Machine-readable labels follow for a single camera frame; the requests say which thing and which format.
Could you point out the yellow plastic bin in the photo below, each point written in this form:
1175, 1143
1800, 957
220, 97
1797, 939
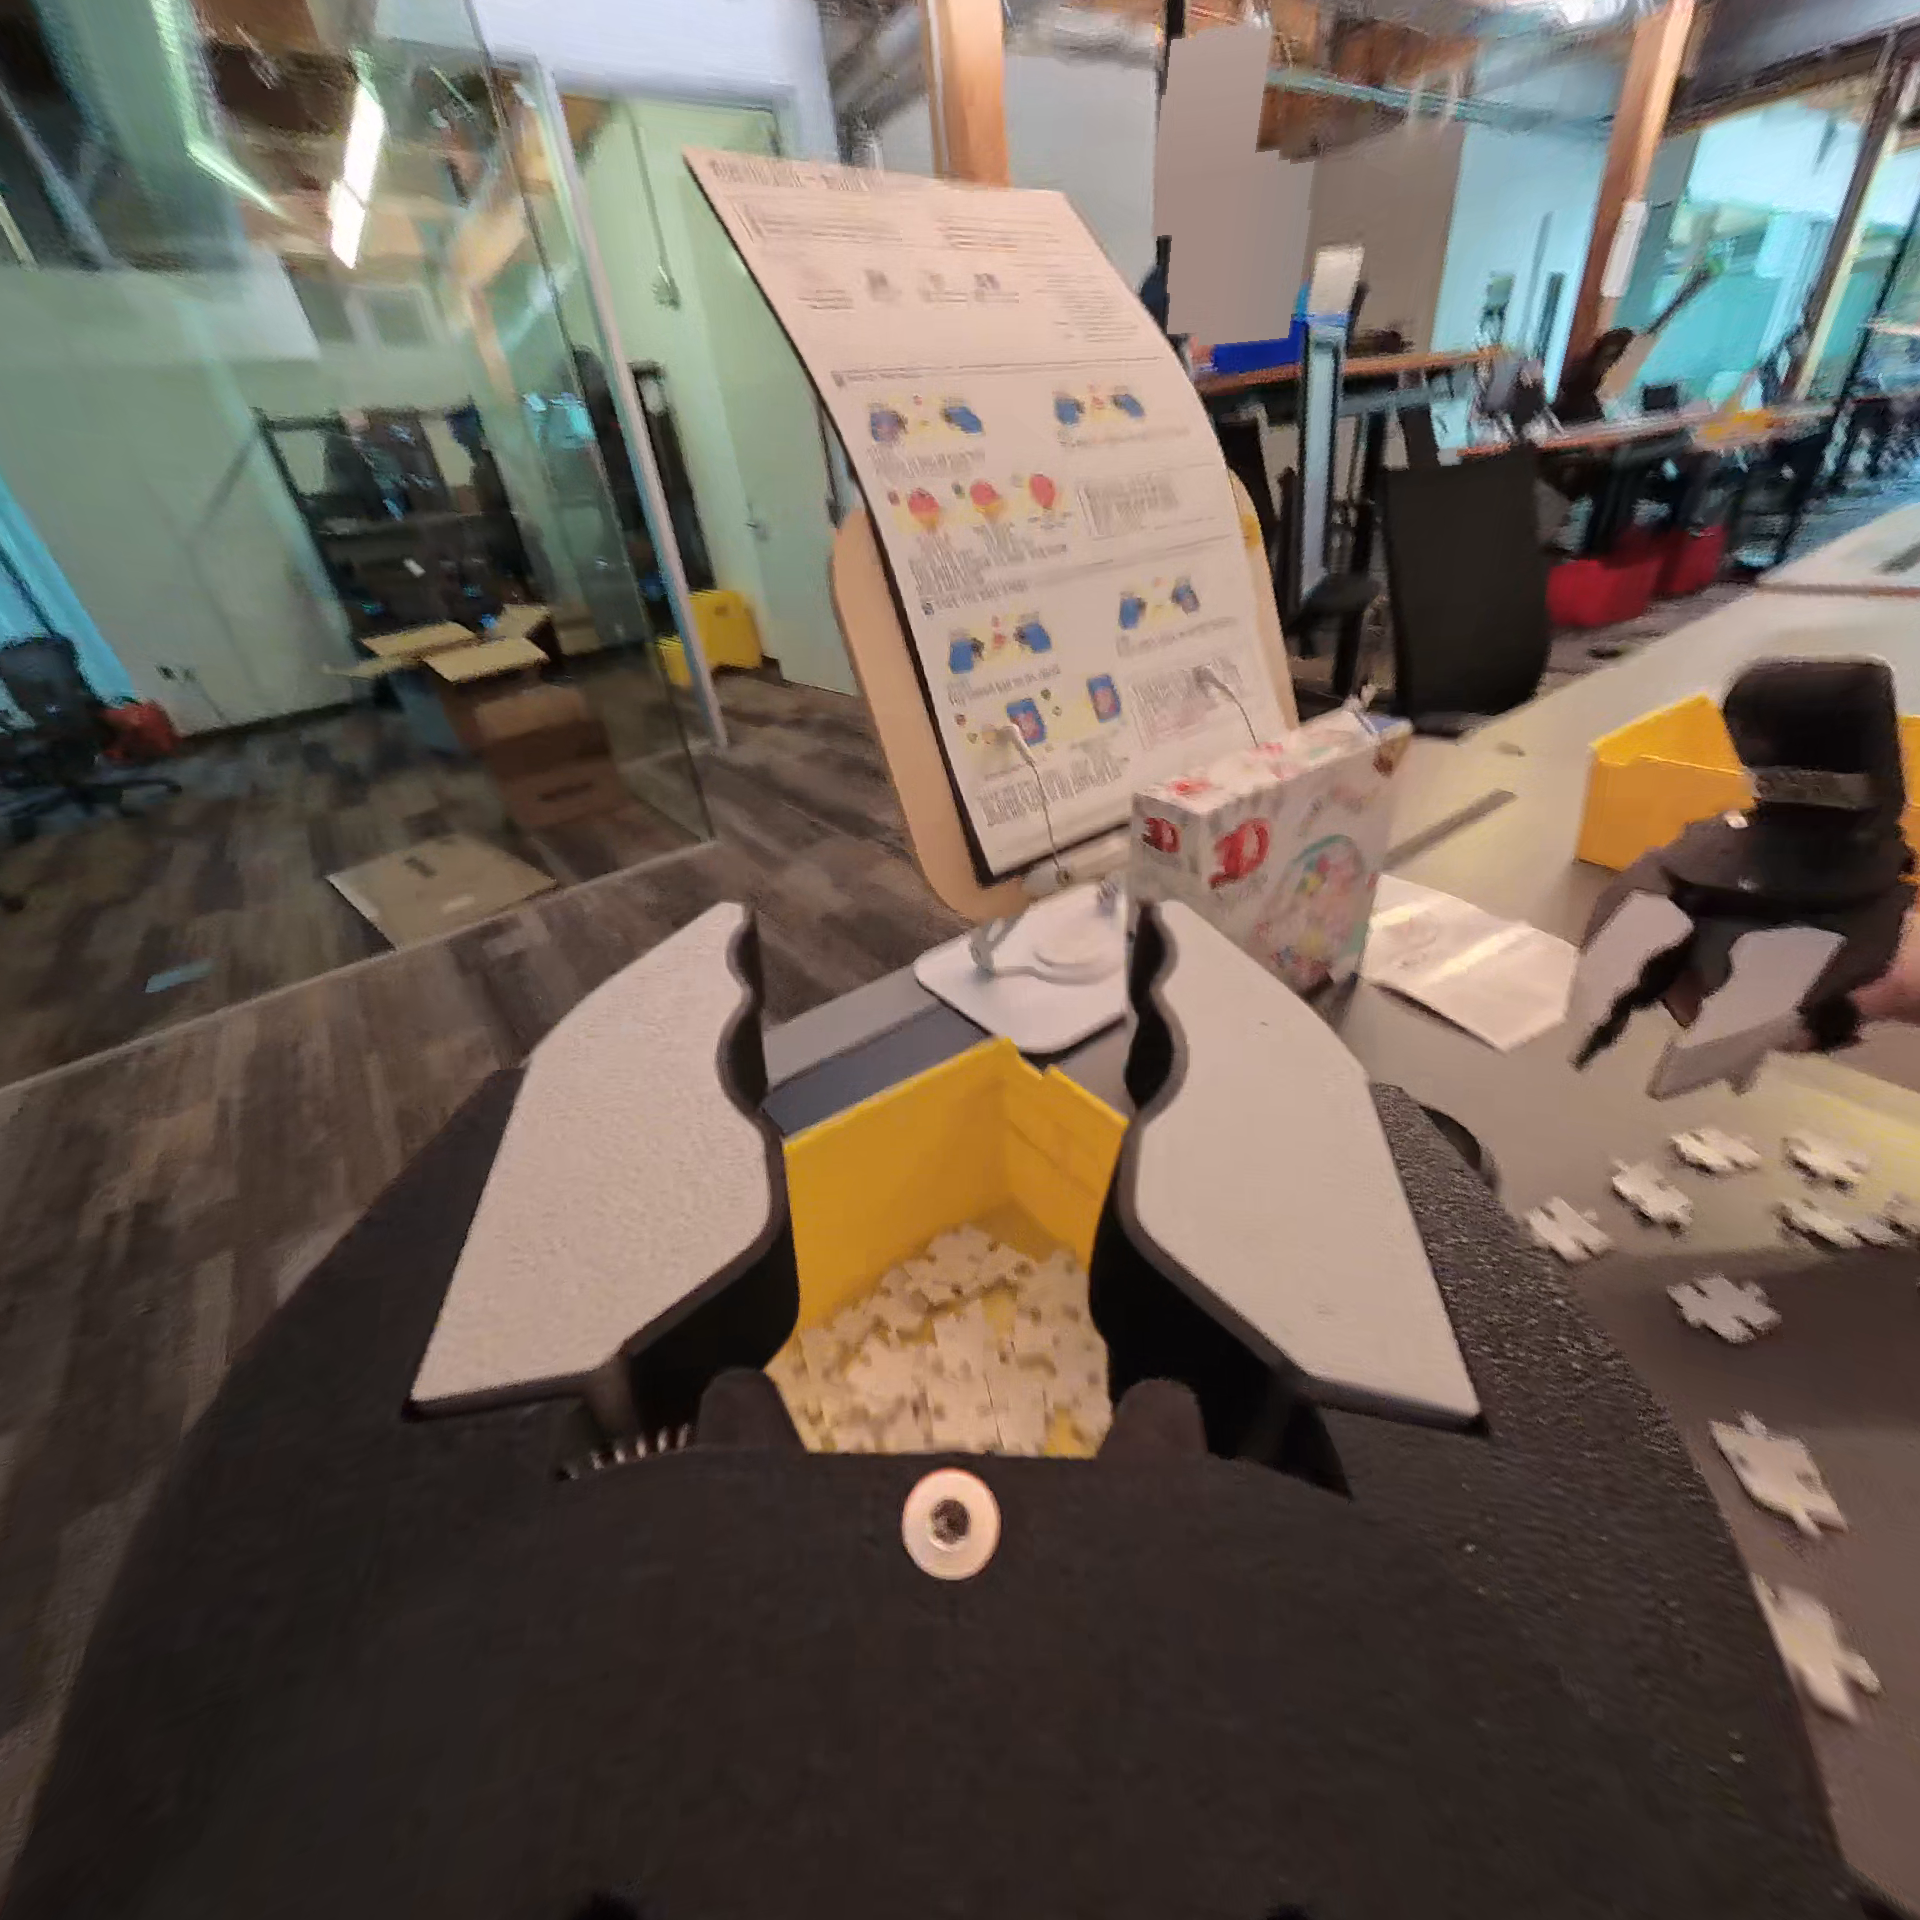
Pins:
1654, 780
902, 1155

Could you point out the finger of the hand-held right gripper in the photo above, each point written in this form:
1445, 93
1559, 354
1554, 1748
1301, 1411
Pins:
1632, 965
1756, 1005

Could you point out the black office chair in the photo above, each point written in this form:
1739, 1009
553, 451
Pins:
62, 722

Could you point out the flat cardboard sheet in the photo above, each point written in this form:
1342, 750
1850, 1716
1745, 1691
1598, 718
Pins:
438, 888

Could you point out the colourful puzzle box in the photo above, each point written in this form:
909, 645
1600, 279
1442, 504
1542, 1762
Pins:
1277, 842

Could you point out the yellow floor sign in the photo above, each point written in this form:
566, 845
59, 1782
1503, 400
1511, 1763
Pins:
721, 635

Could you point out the closed cardboard box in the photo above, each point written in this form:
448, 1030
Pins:
542, 750

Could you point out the wooden easel board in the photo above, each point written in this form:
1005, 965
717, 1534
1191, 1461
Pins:
886, 722

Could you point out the printed instruction sheet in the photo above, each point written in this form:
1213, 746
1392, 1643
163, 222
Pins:
991, 451

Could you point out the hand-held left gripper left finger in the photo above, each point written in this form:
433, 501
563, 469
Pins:
603, 1201

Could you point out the white printed leaflet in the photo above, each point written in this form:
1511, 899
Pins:
1473, 965

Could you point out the open cardboard box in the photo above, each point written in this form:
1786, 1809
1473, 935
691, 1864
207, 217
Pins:
482, 654

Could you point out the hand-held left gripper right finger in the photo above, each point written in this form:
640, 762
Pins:
1291, 1201

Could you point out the pile of puzzle pieces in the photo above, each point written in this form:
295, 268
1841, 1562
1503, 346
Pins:
946, 1352

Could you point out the person's right hand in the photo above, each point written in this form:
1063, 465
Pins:
1892, 977

